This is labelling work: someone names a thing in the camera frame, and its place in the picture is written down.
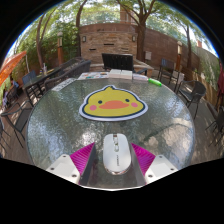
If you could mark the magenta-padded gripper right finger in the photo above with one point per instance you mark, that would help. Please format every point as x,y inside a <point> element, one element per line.
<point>143,158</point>

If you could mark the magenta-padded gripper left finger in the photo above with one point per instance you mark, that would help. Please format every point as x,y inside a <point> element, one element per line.
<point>83,158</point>

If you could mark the white computer mouse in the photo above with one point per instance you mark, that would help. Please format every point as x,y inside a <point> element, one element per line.
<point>116,155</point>

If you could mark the yellow duck mouse pad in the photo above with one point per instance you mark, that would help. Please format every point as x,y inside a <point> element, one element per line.
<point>113,105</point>

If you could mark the black metal mesh chair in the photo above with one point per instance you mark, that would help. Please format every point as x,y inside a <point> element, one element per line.
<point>21,120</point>

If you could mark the white number plate sign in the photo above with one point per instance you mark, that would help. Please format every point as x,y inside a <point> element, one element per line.
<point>64,84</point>

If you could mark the green rectangular block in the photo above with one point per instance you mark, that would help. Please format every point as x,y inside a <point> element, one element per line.
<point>154,82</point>

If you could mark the small blue-white booklet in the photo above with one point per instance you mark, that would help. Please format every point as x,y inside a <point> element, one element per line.
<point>140,77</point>

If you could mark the black metal patio chair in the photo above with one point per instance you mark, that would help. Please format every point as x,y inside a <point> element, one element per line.
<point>218,123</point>

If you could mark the colourful printed leaflet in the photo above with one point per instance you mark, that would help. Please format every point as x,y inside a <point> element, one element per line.
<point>93,75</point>

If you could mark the dark wicker patio chair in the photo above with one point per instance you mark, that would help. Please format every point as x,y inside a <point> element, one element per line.
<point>196,90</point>

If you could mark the dark wicker armchair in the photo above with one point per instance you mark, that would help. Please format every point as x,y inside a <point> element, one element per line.
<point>75,71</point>

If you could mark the open white book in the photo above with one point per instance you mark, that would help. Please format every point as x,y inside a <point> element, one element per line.
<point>120,74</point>

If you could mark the dark round patio table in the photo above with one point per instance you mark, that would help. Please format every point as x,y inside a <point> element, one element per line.
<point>41,79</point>

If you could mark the blue metal chair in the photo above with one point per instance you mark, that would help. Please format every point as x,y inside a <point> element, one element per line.
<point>167,65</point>

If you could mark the blue patio chair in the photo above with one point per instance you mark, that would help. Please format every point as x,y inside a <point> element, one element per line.
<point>29,76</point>

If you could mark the black slatted bench chair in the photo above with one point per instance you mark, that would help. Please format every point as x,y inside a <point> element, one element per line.
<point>117,61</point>

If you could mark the closed red umbrella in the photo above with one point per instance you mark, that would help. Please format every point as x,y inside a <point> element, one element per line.
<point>221,83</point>

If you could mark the orange patio umbrella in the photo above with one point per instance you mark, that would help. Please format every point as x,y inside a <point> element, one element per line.
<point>11,66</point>

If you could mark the grey wall utility box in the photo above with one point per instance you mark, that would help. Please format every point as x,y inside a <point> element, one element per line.
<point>148,55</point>

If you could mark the wooden lamp post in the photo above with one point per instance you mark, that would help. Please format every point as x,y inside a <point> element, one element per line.
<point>179,56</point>
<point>60,50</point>

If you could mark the black wall lantern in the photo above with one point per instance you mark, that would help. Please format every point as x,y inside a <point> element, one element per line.
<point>84,38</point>
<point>134,38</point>

